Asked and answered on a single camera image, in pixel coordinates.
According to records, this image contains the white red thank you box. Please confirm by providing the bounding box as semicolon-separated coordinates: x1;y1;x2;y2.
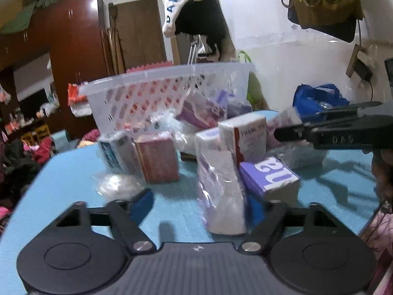
218;113;267;166

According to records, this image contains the purple white lettered box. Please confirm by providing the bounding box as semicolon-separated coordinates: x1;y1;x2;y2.
239;157;300;207

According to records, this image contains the blue shopping bag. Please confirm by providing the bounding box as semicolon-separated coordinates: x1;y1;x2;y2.
293;83;350;117

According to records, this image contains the blue white box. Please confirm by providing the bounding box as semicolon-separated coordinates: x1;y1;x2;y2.
98;130;141;176

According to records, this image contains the red brown box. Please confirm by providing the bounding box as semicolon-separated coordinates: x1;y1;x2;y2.
135;131;179;184

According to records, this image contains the green white tote bag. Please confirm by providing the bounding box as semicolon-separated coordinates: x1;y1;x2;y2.
238;50;266;111

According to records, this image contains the purple box in basket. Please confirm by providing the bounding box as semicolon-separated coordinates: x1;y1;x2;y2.
175;90;230;129

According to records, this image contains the pile of dark clothes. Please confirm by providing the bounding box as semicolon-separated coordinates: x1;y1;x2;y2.
1;136;57;211

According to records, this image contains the hanging brown bag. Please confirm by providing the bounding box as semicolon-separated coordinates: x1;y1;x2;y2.
288;0;364;43

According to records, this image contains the orange white hanging bag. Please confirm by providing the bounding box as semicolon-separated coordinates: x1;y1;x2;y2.
67;84;92;118

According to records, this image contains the clear plastic laundry basket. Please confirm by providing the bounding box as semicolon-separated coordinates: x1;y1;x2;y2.
79;62;256;136

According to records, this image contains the pink foam mat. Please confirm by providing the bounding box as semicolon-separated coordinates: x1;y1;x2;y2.
126;61;173;73

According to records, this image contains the brown wooden board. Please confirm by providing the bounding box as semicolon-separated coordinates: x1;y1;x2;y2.
108;0;167;69

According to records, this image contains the dark red wooden wardrobe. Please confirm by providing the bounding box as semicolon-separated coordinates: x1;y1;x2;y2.
1;0;109;136

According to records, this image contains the white black hanging jacket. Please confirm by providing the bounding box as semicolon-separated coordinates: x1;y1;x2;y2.
162;0;236;62

